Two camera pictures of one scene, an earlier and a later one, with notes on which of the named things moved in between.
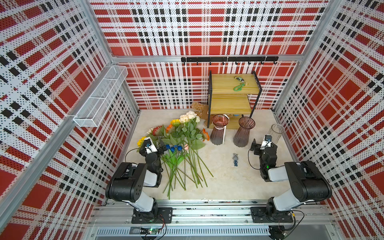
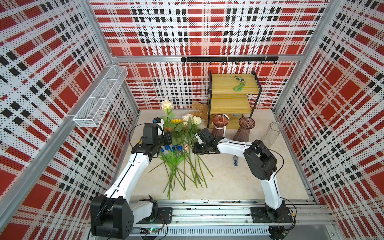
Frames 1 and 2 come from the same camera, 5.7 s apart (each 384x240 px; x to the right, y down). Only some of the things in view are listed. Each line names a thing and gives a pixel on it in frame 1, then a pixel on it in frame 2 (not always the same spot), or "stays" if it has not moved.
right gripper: (257, 147) -> (196, 151)
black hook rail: (231, 59) stays
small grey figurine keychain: (235, 159) stays
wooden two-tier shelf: (234, 95) stays
